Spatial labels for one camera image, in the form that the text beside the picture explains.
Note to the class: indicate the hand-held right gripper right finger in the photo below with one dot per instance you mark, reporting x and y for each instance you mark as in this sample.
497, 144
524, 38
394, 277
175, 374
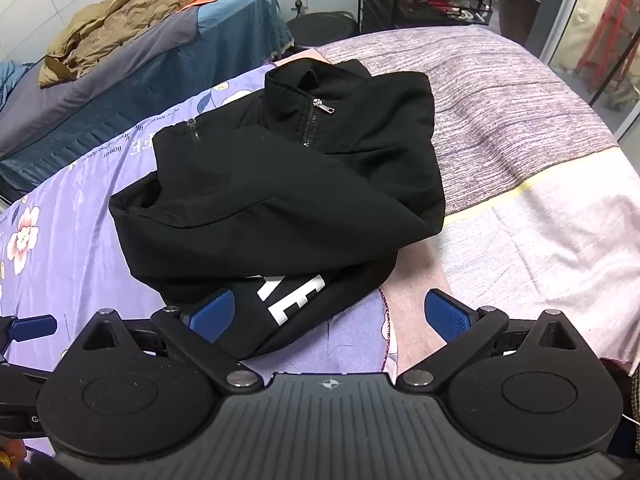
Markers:
447, 312

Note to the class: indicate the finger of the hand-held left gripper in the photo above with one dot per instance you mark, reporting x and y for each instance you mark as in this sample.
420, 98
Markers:
32, 327

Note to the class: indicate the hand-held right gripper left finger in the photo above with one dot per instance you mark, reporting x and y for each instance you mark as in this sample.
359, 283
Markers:
212, 312

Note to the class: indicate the black zip jacket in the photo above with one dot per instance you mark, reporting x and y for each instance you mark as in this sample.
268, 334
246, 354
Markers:
300, 185

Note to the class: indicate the purple floral bed sheet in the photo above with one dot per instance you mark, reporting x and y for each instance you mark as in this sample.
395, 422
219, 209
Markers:
65, 240

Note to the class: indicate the mauve striped blanket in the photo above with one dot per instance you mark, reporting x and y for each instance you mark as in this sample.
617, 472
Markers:
500, 110

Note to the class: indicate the blue fabric garment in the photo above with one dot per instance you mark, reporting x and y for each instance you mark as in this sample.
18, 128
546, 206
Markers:
150, 80

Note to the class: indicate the blue cloth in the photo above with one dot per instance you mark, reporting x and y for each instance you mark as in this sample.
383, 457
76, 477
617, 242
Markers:
12, 80

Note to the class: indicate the black round stool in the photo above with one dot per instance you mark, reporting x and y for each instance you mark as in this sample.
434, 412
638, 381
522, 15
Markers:
322, 27

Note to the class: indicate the tan jacket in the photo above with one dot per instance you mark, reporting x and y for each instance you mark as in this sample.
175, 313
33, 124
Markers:
115, 20

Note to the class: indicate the potted green plant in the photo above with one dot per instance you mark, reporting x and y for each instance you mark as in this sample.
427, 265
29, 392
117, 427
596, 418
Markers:
520, 10

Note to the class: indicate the glass door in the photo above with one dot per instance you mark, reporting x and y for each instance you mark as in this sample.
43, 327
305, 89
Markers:
564, 10

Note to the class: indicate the white wall socket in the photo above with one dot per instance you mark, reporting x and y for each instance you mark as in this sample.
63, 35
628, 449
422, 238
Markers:
299, 1

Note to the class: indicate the red metal frame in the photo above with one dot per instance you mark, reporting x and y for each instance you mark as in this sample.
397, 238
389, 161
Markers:
607, 20

